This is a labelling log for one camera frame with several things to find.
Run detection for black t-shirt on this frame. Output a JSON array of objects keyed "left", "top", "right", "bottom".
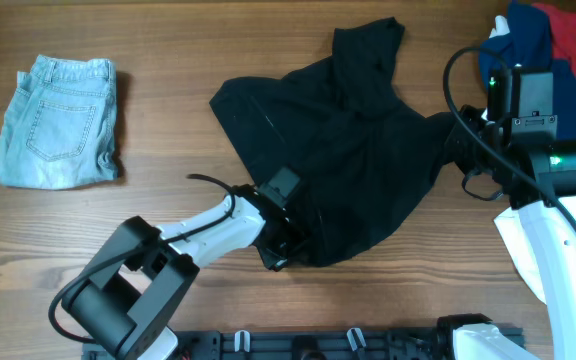
[{"left": 210, "top": 18, "right": 455, "bottom": 267}]

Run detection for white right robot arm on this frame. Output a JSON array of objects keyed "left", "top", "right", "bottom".
[{"left": 447, "top": 106, "right": 576, "bottom": 359}]

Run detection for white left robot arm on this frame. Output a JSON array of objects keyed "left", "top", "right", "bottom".
[{"left": 57, "top": 185, "right": 305, "bottom": 359}]

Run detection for white garment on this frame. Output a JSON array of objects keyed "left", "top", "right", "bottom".
[{"left": 489, "top": 12, "right": 552, "bottom": 303}]

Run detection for navy blue garment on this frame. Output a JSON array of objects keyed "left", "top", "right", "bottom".
[{"left": 482, "top": 2, "right": 576, "bottom": 140}]

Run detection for folded light blue jeans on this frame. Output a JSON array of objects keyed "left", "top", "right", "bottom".
[{"left": 0, "top": 55, "right": 119, "bottom": 190}]

